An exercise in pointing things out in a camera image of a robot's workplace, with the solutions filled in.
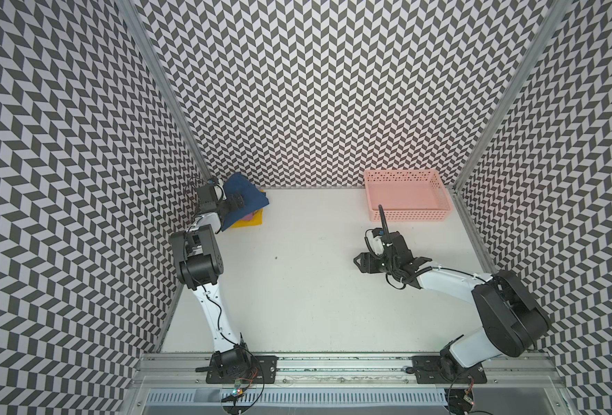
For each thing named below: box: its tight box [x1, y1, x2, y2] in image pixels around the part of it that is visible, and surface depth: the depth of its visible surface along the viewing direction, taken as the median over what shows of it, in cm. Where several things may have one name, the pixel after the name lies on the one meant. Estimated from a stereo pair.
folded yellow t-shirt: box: [230, 208, 264, 229], surface depth 107 cm
